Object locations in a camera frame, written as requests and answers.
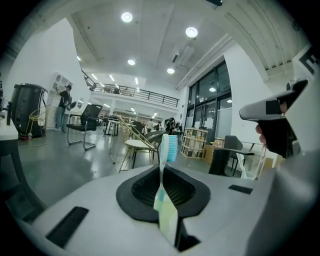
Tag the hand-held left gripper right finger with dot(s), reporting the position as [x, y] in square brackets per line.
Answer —
[225, 212]

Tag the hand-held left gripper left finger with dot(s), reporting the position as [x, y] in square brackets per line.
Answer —
[82, 195]

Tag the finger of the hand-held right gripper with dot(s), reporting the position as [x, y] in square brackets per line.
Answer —
[255, 110]

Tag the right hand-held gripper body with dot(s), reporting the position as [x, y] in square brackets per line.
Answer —
[305, 120]

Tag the blue and white toothbrush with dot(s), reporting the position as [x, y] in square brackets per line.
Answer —
[165, 215]

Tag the person's right hand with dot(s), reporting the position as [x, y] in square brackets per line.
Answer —
[260, 135]

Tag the grey upholstered chair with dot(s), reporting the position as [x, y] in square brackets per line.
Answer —
[232, 142]

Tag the black framed glass doors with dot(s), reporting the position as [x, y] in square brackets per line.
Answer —
[210, 105]

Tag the black bin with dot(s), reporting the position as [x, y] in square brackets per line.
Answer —
[219, 162]

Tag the cardboard box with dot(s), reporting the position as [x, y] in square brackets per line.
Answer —
[209, 152]

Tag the wooden grid shelf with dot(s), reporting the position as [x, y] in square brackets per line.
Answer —
[193, 142]

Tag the black mesh office chair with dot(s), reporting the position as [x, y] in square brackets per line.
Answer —
[86, 117]

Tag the ceiling air vent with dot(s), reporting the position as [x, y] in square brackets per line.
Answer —
[183, 55]

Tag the dark grey shell chair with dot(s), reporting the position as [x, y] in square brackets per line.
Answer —
[155, 140]

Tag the round ceiling light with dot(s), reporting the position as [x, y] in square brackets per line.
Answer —
[191, 31]
[170, 70]
[126, 16]
[131, 62]

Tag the large black cabinet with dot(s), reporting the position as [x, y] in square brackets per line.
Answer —
[27, 110]

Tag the black mezzanine railing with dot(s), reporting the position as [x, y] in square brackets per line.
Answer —
[150, 96]

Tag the black monitor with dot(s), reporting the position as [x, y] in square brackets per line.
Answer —
[9, 113]

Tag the black frame table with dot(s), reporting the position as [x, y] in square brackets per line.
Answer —
[111, 127]

